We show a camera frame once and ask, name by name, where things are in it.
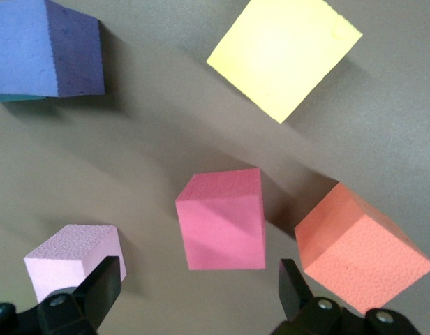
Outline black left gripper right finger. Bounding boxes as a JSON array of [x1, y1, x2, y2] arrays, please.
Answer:
[[272, 258, 345, 335]]

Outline pink foam cube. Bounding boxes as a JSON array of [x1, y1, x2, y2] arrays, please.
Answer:
[[23, 224, 128, 304]]

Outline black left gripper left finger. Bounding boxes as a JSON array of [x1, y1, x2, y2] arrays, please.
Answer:
[[36, 255, 122, 335]]

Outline blue foam cube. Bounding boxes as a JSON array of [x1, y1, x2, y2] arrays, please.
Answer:
[[0, 93, 48, 104]]

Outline purple foam cube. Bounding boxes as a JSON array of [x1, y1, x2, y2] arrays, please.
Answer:
[[0, 0, 107, 98]]

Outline orange foam cube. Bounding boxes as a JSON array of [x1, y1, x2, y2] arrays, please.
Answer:
[[293, 181, 430, 314]]

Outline yellow foam cube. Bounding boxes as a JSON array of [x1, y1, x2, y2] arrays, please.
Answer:
[[206, 0, 364, 124]]

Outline red foam cube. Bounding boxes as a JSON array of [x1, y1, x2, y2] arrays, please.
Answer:
[[175, 167, 267, 271]]

